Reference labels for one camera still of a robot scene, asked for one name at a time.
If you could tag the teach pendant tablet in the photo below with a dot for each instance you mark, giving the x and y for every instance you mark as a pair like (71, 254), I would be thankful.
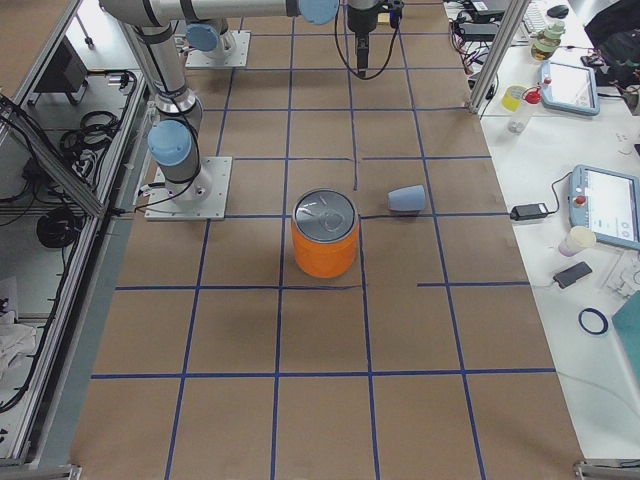
(607, 203)
(569, 88)

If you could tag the aluminium frame post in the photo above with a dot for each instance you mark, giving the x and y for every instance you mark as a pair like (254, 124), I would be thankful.
(512, 18)

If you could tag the light blue plastic cup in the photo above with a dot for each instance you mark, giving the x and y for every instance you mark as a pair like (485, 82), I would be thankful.
(407, 199)

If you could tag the glass jar with green lid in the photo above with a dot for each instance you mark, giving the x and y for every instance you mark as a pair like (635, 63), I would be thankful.
(546, 41)

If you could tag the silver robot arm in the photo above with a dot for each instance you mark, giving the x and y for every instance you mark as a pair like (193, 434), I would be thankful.
(148, 26)
(212, 37)

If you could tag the black smartphone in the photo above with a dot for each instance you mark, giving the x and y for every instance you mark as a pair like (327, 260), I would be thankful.
(572, 275)

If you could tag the white paper cup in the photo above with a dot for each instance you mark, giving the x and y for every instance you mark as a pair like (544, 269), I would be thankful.
(576, 240)

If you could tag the black power adapter brick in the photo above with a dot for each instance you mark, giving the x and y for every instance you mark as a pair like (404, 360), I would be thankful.
(532, 211)

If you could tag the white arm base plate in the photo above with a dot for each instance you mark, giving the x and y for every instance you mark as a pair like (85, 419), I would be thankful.
(206, 198)

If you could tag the far teach pendant tablet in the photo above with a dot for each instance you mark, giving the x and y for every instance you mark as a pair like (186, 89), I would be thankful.
(569, 88)

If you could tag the white crumpled cloth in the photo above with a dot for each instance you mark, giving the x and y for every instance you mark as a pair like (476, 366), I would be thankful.
(17, 341)

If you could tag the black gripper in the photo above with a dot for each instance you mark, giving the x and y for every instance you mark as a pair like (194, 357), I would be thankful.
(361, 19)

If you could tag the red cap squeeze bottle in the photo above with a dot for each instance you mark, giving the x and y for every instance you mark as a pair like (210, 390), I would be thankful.
(527, 106)

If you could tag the orange canister with grey lid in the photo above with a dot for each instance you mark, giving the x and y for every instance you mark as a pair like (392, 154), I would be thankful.
(324, 229)

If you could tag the near teach pendant tablet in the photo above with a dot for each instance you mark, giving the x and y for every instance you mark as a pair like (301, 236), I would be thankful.
(607, 203)

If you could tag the yellow tape roll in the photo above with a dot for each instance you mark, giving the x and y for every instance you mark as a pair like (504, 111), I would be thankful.
(513, 96)

